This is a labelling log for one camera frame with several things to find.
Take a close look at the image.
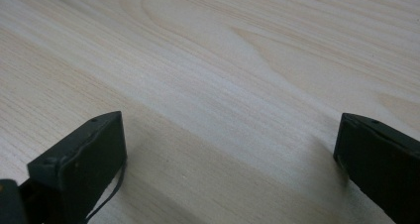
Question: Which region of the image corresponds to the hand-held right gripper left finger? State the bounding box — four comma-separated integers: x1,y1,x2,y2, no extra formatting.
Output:
26,110,129,224

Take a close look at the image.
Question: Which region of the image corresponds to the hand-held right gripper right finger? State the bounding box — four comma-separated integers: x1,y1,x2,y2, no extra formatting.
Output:
332,112,420,224

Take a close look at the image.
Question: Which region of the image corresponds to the thin black cord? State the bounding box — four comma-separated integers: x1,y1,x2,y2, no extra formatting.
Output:
84,159,128,224

